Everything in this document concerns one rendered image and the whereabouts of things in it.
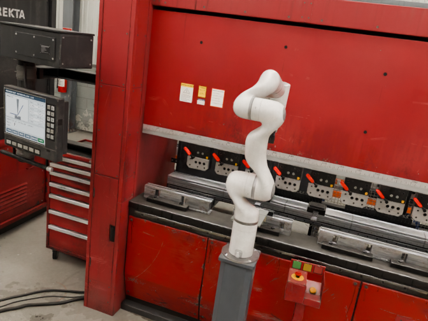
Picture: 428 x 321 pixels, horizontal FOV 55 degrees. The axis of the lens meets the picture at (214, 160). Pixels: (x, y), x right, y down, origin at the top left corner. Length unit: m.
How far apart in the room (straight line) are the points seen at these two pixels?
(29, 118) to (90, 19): 5.66
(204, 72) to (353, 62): 0.88
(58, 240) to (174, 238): 1.27
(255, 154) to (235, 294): 0.72
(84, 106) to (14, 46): 5.69
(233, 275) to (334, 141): 0.99
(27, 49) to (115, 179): 0.94
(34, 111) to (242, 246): 1.36
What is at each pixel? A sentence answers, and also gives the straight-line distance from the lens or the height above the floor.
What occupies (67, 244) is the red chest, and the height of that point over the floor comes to 0.22.
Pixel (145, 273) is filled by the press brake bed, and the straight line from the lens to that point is 3.09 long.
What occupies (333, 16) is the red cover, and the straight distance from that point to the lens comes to 2.47.
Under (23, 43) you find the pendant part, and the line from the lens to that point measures 2.59.
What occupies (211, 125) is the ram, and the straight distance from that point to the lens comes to 2.65.
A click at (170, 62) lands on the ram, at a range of 2.73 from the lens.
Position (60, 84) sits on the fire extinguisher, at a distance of 7.97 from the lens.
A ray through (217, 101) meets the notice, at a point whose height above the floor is 1.64.
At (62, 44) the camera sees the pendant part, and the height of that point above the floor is 1.88.
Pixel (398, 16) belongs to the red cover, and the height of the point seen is 2.25.
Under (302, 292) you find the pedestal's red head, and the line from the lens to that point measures 2.46.
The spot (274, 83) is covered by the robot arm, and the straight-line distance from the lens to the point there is 1.84.
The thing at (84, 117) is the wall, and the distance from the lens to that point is 8.32.
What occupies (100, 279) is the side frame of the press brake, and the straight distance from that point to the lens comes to 3.18.
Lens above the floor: 2.00
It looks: 16 degrees down
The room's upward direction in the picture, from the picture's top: 8 degrees clockwise
